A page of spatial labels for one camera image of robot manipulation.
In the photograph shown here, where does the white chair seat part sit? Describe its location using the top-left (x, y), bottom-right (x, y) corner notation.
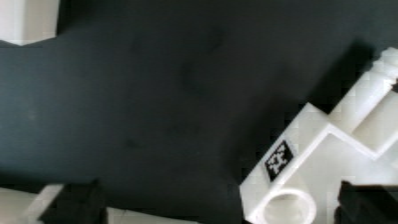
top-left (240, 48), bottom-right (398, 224)

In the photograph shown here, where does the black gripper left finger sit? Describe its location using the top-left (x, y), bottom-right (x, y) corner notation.
top-left (39, 180), bottom-right (108, 224)

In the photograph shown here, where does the white chair leg cube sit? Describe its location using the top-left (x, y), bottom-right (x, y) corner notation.
top-left (0, 0), bottom-right (60, 46)

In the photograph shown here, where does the white U-shaped fence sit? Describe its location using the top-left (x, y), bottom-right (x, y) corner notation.
top-left (0, 185), bottom-right (199, 224)

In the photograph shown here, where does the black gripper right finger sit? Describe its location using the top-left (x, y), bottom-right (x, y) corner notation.
top-left (334, 181), bottom-right (398, 224)

